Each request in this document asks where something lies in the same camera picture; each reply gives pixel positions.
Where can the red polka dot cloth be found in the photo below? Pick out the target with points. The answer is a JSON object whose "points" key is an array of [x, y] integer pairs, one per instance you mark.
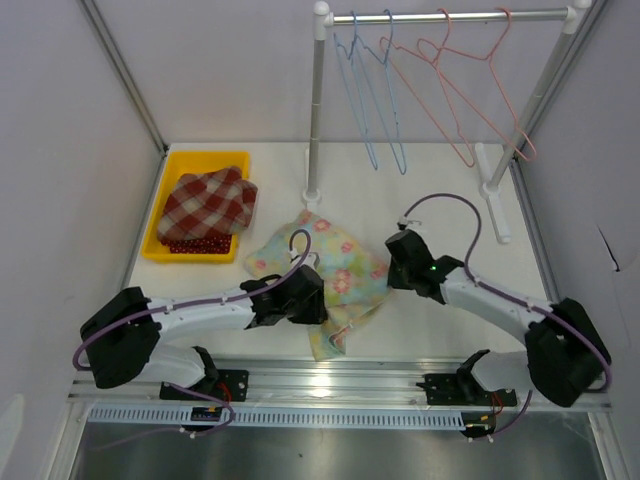
{"points": [[215, 245]]}

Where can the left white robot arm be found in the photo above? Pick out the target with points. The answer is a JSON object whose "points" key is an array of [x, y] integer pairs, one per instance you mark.
{"points": [[133, 337]]}

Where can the pastel floral skirt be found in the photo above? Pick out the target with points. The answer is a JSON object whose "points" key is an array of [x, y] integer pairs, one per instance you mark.
{"points": [[355, 280]]}

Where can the red plaid skirt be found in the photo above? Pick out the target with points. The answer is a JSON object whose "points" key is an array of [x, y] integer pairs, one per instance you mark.
{"points": [[202, 206]]}

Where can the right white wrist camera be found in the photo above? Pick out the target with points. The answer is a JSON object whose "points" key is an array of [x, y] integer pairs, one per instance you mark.
{"points": [[404, 223]]}

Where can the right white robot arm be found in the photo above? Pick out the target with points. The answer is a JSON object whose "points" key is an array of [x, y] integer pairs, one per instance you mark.
{"points": [[563, 354]]}

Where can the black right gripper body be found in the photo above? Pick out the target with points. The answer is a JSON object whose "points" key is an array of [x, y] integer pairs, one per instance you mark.
{"points": [[399, 277]]}

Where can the white slotted cable duct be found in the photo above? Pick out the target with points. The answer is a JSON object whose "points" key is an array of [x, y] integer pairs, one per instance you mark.
{"points": [[412, 419]]}

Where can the yellow plastic tray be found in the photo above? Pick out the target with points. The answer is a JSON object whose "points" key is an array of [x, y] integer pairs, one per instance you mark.
{"points": [[176, 164]]}

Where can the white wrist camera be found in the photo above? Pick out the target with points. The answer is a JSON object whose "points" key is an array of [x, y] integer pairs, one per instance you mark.
{"points": [[310, 259], [404, 223]]}

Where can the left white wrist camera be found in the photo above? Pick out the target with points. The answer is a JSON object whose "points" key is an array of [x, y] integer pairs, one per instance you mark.
{"points": [[310, 259]]}

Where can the aluminium mounting rail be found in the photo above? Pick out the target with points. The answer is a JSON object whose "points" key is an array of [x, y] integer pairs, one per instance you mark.
{"points": [[341, 384]]}

